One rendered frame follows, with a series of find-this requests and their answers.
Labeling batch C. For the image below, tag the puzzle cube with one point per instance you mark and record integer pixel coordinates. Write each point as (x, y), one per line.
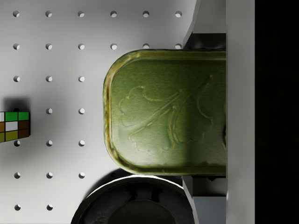
(14, 127)

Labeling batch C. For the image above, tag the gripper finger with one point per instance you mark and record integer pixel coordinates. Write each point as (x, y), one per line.
(210, 198)
(208, 21)

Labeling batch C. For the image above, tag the flat-sided can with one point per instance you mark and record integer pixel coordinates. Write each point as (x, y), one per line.
(168, 112)

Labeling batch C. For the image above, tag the black plate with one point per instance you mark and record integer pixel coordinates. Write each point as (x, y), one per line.
(140, 207)

